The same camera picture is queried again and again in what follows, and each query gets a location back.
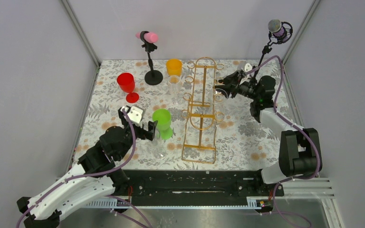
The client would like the red plastic wine glass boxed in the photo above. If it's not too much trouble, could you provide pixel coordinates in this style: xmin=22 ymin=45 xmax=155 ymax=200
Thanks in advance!
xmin=116 ymin=72 xmax=140 ymax=104

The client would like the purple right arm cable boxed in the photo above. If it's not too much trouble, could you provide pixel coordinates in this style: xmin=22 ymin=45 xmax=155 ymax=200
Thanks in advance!
xmin=245 ymin=55 xmax=323 ymax=228

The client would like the clear wine glass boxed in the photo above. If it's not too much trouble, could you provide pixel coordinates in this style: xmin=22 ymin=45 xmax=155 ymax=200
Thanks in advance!
xmin=167 ymin=75 xmax=183 ymax=105
xmin=208 ymin=88 xmax=228 ymax=117
xmin=210 ymin=64 xmax=228 ymax=84
xmin=150 ymin=130 xmax=167 ymax=160

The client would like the gold wire wine glass rack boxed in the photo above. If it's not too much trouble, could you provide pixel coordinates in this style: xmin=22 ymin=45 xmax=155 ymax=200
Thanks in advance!
xmin=181 ymin=57 xmax=224 ymax=164

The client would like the black stand with pink microphone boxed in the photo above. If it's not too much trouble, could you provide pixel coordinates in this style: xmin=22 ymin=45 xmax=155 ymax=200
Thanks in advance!
xmin=136 ymin=30 xmax=163 ymax=86

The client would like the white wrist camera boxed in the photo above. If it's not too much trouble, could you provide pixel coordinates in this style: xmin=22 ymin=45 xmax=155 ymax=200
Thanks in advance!
xmin=241 ymin=62 xmax=253 ymax=72
xmin=122 ymin=105 xmax=145 ymax=126

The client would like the floral patterned tablecloth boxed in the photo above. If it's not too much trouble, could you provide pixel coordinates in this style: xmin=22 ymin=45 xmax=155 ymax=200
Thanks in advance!
xmin=73 ymin=60 xmax=280 ymax=170

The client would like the yellow plastic wine glass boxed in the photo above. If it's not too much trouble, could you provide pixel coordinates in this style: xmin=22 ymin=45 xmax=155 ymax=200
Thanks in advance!
xmin=166 ymin=59 xmax=183 ymax=76

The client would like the green plastic wine glass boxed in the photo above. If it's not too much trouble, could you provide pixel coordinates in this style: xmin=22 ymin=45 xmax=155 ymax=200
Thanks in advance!
xmin=152 ymin=109 xmax=173 ymax=140

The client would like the tripod stand with purple microphone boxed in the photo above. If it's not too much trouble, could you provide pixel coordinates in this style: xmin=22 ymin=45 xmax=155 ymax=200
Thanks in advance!
xmin=251 ymin=19 xmax=294 ymax=83

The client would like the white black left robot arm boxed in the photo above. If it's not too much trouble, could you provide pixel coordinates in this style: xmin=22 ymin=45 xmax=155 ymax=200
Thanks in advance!
xmin=16 ymin=106 xmax=158 ymax=228

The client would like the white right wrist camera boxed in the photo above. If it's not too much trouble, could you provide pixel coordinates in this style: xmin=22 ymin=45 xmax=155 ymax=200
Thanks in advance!
xmin=241 ymin=62 xmax=253 ymax=72

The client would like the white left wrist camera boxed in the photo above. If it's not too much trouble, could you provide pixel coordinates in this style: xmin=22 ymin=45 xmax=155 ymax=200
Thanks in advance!
xmin=122 ymin=105 xmax=145 ymax=126

